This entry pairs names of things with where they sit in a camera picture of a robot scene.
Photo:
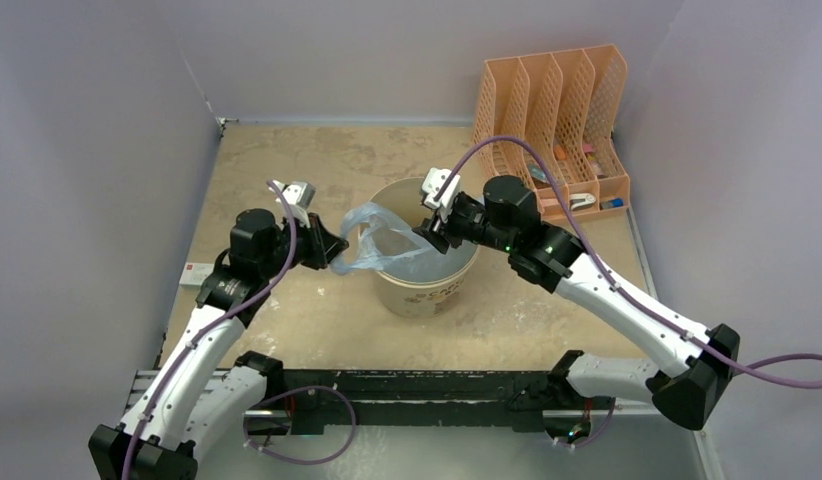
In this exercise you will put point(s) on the orange item in rack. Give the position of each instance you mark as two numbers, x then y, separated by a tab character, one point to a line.
559	153

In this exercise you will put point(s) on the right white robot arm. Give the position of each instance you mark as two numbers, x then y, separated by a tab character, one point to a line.
682	376

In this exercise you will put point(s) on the white stapler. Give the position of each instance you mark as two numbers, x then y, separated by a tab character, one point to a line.
581	201

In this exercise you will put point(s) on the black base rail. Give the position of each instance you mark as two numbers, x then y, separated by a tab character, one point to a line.
525	401

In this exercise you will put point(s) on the beige paper trash bin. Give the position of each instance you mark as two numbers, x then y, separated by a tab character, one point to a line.
406	299

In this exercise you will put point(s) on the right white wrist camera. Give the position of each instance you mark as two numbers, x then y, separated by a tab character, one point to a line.
439	190

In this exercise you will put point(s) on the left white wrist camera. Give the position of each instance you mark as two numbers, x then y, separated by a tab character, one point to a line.
297	195

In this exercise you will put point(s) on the aluminium frame rail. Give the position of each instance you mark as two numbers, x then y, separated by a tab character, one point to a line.
627	441

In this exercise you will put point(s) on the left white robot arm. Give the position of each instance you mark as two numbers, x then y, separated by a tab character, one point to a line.
166	433

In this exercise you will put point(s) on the orange file organizer rack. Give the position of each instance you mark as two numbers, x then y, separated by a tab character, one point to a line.
565	97

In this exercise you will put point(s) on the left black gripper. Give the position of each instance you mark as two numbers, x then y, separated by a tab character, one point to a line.
323	246

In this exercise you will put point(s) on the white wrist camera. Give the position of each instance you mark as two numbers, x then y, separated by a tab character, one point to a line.
297	195
439	190

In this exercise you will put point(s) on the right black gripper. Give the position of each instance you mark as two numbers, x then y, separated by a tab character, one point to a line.
439	241

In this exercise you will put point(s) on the white red small box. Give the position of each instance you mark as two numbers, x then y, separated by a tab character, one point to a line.
194	274

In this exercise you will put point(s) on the blue plastic trash bag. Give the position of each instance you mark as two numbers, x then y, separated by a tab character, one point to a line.
387	244

